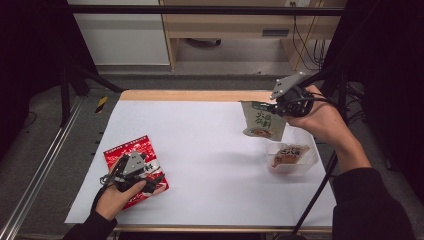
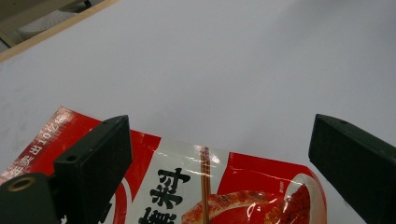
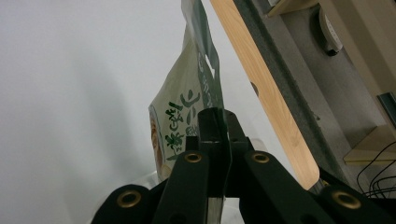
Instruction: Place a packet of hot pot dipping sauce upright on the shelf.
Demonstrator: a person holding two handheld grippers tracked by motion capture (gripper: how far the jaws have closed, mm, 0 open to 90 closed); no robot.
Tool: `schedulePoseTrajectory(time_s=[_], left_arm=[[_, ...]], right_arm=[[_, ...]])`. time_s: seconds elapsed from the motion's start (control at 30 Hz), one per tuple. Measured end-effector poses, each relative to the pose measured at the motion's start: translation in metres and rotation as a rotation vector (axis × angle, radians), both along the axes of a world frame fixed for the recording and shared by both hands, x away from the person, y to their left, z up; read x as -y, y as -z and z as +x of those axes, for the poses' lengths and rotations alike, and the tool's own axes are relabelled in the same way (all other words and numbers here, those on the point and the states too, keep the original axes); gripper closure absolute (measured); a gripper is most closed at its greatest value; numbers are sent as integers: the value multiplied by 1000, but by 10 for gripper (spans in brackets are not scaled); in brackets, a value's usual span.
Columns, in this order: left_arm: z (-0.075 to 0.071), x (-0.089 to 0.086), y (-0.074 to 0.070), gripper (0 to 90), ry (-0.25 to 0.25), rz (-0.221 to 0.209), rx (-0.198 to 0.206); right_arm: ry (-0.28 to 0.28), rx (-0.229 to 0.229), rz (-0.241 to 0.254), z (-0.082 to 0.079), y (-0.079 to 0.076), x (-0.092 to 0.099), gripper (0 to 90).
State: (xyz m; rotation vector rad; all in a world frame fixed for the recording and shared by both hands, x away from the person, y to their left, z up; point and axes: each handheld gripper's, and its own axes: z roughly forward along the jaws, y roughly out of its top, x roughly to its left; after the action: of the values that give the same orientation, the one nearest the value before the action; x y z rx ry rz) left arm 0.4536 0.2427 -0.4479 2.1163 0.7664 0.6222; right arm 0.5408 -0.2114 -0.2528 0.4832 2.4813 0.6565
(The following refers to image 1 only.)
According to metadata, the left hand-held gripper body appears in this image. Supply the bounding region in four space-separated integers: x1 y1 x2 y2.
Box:
99 150 149 193

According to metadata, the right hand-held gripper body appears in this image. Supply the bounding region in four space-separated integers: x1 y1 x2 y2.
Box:
269 71 315 118

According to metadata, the green and beige seasoning packet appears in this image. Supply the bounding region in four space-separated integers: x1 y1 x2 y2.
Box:
240 100 287 143

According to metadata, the red seasoning packet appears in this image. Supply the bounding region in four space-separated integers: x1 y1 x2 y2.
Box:
103 134 170 211

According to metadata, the clear plastic container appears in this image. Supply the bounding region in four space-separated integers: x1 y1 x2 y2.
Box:
264 124 319 177

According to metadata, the person's right hand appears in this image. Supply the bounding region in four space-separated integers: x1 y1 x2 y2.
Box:
284 84 354 151

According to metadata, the person's left hand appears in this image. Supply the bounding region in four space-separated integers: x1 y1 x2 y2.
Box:
94 179 148 222

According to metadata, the black metal stand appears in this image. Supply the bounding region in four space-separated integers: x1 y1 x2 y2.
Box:
59 63 125 128
304 64 350 132

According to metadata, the white table sheet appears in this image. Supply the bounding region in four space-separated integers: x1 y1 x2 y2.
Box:
64 99 338 228

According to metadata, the wooden table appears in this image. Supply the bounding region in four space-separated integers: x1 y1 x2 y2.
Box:
108 89 334 234

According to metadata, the light wooden desk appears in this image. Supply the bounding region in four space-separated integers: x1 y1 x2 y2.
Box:
159 0 348 72

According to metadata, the black curtain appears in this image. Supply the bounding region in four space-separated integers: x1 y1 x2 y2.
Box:
0 0 99 161
321 0 424 204

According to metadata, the black horizontal bar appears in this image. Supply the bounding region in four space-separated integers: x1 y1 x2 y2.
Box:
66 4 346 16

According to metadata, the white cabinet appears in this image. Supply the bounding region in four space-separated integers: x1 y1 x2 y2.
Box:
66 0 171 67

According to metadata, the left hand-held gripper cable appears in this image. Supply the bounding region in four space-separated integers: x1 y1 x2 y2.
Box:
90 174 114 213

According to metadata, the hand-held gripper cable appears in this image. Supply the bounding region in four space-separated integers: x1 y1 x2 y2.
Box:
292 94 348 236
90 174 114 213

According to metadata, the short black hanging cable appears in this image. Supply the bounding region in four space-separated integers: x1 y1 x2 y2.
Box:
312 39 327 69

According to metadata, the long black hanging cable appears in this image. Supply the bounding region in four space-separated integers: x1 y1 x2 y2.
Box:
291 2 322 72

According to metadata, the right hand-held gripper cable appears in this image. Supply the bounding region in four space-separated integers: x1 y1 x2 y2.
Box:
292 94 348 236

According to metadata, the aluminium rail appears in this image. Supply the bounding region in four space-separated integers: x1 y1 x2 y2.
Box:
0 96 85 240

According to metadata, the white wall socket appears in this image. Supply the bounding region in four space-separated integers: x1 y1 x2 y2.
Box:
284 0 312 8

